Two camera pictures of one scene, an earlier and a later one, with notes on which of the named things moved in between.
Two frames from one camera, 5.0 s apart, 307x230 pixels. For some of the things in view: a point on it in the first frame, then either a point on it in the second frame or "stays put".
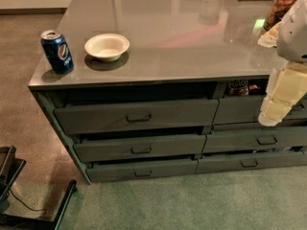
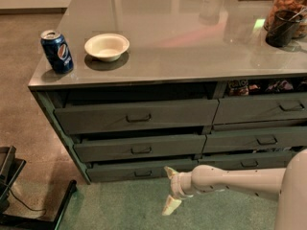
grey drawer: [82, 119] stays put
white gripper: [294, 37] to [177, 185]
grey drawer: [230, 162] stays put
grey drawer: [105, 172] stays put
